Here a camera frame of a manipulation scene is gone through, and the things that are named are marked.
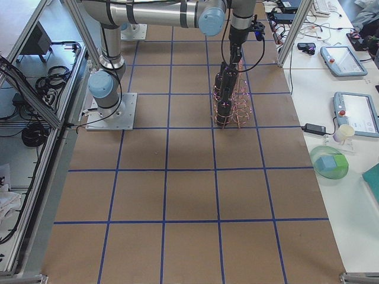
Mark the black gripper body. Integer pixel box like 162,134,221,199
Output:
229,25,250,46

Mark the dark wine bottle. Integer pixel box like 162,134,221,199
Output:
220,66,238,101

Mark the far wine bottle in basket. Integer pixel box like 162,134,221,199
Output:
213,61,227,99

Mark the wine bottle in basket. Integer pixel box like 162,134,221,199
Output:
216,87,232,127
213,61,227,99

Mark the near wine bottle in basket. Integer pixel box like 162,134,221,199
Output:
216,87,232,127

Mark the black controller device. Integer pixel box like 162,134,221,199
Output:
297,43,316,56

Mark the far teach pendant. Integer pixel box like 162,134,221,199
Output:
320,46,368,77

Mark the teach pendant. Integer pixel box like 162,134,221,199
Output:
333,92,378,138
320,46,368,77

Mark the black power adapter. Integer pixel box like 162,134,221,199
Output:
301,123,326,136

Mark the near teach pendant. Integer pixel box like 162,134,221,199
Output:
333,92,378,138

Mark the white paper cup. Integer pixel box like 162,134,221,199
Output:
333,124,355,143

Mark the blue foam cube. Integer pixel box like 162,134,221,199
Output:
314,156,335,172

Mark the green glass bowl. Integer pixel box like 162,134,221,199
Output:
310,146,349,179

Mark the green foam cube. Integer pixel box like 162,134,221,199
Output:
332,153,349,170

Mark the teal book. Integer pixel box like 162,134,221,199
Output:
362,164,379,202

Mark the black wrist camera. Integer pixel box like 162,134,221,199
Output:
252,21,265,41

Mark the copper wire wine basket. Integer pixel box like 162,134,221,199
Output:
213,62,252,128

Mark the aluminium frame post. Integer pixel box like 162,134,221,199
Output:
277,0,313,67

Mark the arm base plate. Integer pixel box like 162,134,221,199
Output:
85,93,137,131
121,24,147,41

